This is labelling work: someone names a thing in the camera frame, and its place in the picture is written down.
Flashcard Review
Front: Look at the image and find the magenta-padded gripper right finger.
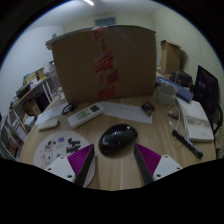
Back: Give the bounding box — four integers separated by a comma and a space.
133, 143, 184, 186

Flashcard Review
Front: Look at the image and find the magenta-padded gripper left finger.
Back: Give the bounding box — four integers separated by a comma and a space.
44, 143, 96, 188

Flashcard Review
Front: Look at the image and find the black computer mouse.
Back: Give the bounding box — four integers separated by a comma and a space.
98, 123, 139, 157

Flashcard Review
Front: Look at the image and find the black marker pen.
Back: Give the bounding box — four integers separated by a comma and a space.
171, 129, 204, 159

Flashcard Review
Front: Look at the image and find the small flat white case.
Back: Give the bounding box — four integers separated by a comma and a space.
37, 117, 60, 131

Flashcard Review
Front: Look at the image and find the white book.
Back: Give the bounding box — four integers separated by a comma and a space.
176, 97, 215, 143

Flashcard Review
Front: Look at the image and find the white paper sheet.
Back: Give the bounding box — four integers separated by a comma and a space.
34, 102, 69, 126
99, 100, 154, 125

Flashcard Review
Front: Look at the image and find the white remote control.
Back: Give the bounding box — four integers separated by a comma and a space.
67, 103, 105, 130

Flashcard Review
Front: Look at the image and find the long blue box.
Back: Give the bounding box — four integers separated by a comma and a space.
155, 75, 195, 104

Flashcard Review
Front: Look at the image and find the cluttered shelf unit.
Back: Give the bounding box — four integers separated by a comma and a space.
0, 59, 58, 161

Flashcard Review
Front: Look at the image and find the dark bag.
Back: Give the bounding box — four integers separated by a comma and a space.
171, 69, 194, 89

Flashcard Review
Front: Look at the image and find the large brown cardboard box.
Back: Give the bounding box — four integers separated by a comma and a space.
50, 25, 157, 105

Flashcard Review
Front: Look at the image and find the small brown cardboard box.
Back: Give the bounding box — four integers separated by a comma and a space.
160, 39, 182, 75

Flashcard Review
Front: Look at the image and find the thin white cable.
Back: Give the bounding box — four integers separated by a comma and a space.
166, 100, 184, 131

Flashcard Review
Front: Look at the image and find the coiled black cable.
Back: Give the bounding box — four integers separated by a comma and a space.
61, 103, 78, 116

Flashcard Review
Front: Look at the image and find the wall window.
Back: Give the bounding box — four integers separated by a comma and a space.
94, 17, 117, 28

